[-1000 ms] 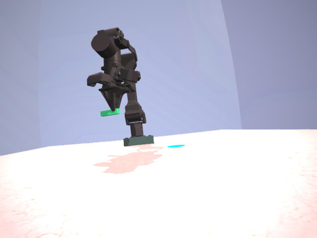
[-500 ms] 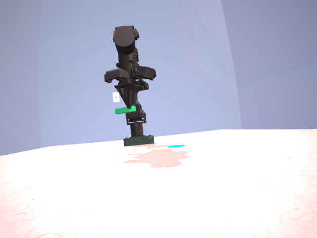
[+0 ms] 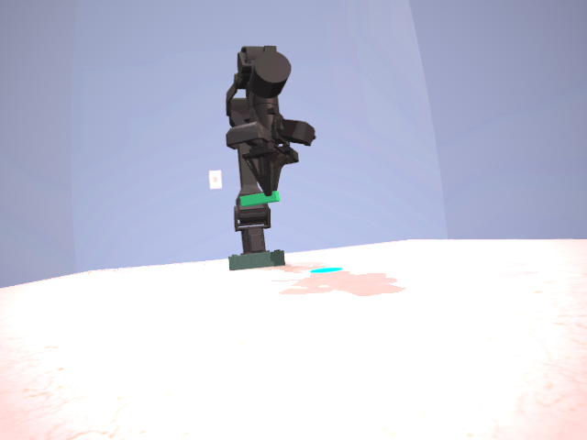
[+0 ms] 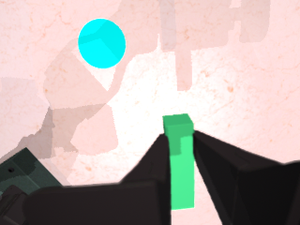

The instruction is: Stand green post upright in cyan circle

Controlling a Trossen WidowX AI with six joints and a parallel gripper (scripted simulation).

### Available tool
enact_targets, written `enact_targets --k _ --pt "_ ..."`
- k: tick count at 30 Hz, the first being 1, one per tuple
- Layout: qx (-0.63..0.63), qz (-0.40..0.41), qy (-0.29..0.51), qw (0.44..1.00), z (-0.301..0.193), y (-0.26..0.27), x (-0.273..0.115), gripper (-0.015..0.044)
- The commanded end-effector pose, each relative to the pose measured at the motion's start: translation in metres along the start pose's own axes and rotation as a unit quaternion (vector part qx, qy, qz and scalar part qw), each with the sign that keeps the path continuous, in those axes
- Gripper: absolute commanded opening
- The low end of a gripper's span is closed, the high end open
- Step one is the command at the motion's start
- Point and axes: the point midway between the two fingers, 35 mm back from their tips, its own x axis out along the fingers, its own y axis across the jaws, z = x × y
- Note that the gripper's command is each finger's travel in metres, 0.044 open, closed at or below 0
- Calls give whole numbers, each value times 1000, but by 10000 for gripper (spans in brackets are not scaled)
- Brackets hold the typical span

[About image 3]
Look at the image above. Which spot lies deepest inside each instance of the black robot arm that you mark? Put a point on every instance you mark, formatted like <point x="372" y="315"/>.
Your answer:
<point x="262" y="72"/>

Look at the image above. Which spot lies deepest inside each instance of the green rectangular post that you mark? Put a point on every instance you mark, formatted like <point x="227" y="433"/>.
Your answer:
<point x="259" y="198"/>

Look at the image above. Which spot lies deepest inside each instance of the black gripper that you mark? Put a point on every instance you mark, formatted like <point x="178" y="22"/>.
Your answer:
<point x="265" y="157"/>

